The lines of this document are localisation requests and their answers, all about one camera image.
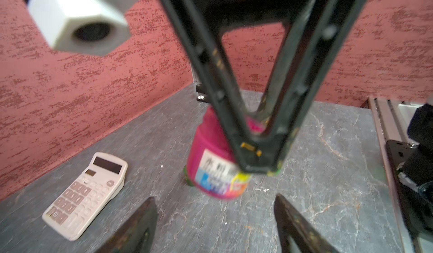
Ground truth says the black stapler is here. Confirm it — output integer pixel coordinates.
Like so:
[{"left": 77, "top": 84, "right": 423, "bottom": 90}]
[{"left": 196, "top": 84, "right": 210, "bottom": 104}]

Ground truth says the pink calculator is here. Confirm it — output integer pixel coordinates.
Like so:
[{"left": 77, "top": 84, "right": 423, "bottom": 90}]
[{"left": 42, "top": 152, "right": 128, "bottom": 241}]

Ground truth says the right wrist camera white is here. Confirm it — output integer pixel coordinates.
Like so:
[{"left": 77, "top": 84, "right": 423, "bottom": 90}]
[{"left": 24, "top": 0, "right": 138, "bottom": 56}]

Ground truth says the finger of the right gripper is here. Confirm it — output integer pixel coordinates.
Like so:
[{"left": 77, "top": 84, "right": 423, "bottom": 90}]
[
  {"left": 159, "top": 0, "right": 367, "bottom": 174},
  {"left": 255, "top": 0, "right": 317, "bottom": 118}
]

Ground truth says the pink paint jar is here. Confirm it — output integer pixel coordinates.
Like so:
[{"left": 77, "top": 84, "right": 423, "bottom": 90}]
[{"left": 186, "top": 106, "right": 251, "bottom": 200}]

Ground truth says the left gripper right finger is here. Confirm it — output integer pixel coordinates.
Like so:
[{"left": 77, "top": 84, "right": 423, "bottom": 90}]
[{"left": 274, "top": 193, "right": 338, "bottom": 253}]

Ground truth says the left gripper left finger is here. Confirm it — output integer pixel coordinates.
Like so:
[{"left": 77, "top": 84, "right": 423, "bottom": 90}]
[{"left": 97, "top": 197, "right": 159, "bottom": 253}]

